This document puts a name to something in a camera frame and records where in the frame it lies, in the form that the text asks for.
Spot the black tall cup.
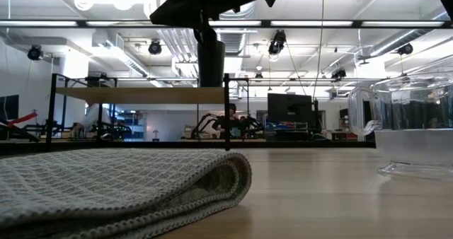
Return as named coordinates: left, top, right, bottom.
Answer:
left=196, top=39, right=227, bottom=88

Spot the clear glass mug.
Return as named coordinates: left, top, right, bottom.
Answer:
left=347, top=71, right=453, bottom=182

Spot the black ceiling spotlight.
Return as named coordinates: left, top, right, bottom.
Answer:
left=27, top=44, right=44, bottom=62
left=396, top=42, right=415, bottom=57
left=331, top=68, right=348, bottom=81
left=267, top=29, right=287, bottom=57
left=147, top=40, right=164, bottom=56

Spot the person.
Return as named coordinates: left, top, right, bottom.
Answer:
left=226, top=103, right=239, bottom=131
left=69, top=103, right=113, bottom=140

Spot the black computer monitor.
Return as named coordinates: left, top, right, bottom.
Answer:
left=266, top=92, right=314, bottom=134

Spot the grey waffle-weave cloth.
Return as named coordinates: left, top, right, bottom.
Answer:
left=0, top=147, right=253, bottom=239

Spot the red bar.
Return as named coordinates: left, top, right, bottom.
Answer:
left=0, top=111, right=39, bottom=141

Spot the wooden shelf with black frame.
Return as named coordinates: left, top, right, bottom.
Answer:
left=45, top=72, right=232, bottom=152

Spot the black aluminium table frame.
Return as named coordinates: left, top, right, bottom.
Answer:
left=0, top=141, right=377, bottom=157

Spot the dark wall screen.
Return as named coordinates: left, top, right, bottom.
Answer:
left=0, top=94, right=20, bottom=122

